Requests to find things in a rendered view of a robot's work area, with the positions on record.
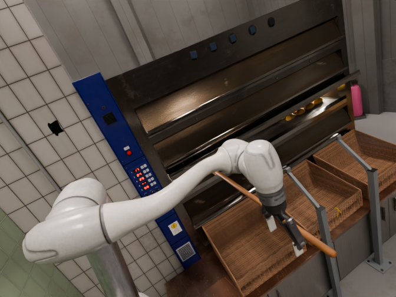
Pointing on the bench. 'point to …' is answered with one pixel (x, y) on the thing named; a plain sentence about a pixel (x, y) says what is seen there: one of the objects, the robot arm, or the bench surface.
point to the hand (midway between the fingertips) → (284, 238)
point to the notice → (175, 228)
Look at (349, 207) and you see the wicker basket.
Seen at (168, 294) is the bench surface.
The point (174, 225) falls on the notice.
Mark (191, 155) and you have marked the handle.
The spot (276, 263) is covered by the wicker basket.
